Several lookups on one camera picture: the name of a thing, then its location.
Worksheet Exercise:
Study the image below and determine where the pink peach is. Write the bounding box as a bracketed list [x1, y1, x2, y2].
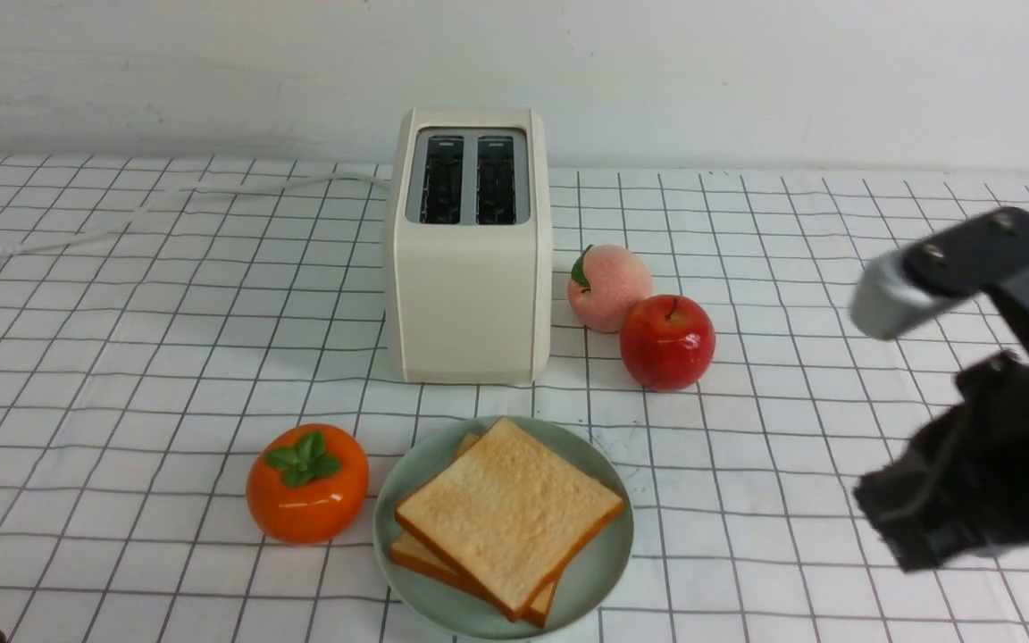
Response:
[567, 245, 653, 334]

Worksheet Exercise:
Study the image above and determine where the orange persimmon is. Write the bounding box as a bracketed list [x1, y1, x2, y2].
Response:
[245, 423, 371, 545]

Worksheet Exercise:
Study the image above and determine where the white checkered tablecloth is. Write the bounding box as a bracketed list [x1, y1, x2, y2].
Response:
[0, 157, 1029, 642]

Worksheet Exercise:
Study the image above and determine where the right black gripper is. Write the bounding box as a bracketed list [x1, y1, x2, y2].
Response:
[853, 353, 1029, 572]

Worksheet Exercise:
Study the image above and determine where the white power cord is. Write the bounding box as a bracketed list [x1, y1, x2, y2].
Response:
[0, 171, 392, 280]

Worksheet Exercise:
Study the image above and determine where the red apple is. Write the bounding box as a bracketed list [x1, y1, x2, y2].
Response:
[618, 294, 717, 392]

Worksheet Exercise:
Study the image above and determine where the light green plate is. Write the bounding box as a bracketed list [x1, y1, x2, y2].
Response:
[374, 416, 634, 642]

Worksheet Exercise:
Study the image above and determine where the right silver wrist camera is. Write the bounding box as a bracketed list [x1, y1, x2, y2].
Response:
[849, 206, 1029, 354]

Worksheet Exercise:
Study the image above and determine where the cream white toaster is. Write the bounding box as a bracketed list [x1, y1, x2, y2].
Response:
[382, 109, 554, 384]

